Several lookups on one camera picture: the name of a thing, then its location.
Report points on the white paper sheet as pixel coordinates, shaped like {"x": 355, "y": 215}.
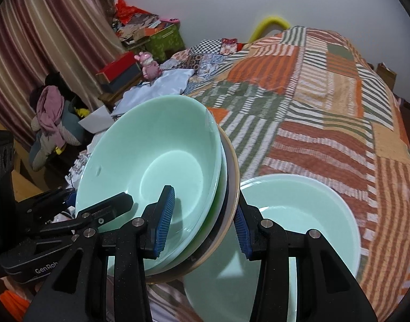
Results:
{"x": 96, "y": 119}

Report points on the red plastic bag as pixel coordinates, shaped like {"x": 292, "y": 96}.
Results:
{"x": 122, "y": 10}

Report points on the yellow foam noodle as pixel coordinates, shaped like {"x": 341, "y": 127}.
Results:
{"x": 258, "y": 26}

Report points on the white spotted bowl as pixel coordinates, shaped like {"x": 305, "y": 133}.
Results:
{"x": 225, "y": 167}

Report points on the mint green plate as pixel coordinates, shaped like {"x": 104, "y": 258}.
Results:
{"x": 292, "y": 221}

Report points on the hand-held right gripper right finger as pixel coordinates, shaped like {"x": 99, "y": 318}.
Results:
{"x": 242, "y": 233}

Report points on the grey fabric bundle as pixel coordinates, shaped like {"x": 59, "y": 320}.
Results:
{"x": 72, "y": 134}

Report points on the striped curtain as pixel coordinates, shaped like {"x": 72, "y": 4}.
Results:
{"x": 40, "y": 40}

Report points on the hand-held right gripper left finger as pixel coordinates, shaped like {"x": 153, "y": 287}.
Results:
{"x": 164, "y": 223}

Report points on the red box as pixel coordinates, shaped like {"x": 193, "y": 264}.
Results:
{"x": 116, "y": 67}

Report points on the dark grey box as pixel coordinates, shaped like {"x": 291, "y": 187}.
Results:
{"x": 124, "y": 80}

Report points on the orange garment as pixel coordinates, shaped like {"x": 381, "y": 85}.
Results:
{"x": 13, "y": 303}

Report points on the pink plastic item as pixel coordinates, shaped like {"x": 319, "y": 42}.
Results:
{"x": 169, "y": 20}

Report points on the pink plush toy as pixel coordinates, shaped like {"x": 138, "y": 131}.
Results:
{"x": 149, "y": 67}

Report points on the checkered patchwork cloth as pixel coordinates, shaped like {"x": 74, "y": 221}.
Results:
{"x": 205, "y": 57}

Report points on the green box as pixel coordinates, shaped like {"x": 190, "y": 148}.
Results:
{"x": 166, "y": 42}

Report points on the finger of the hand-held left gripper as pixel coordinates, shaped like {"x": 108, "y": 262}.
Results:
{"x": 50, "y": 201}
{"x": 104, "y": 209}

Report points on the pink bowl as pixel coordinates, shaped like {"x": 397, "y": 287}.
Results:
{"x": 218, "y": 241}

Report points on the striped patchwork blanket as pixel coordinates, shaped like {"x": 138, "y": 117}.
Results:
{"x": 325, "y": 124}

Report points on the small cardboard box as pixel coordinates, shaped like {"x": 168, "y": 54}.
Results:
{"x": 386, "y": 75}

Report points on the light blue cloth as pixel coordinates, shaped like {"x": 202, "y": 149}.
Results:
{"x": 158, "y": 87}

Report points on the green bowl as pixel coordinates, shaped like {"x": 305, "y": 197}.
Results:
{"x": 141, "y": 147}

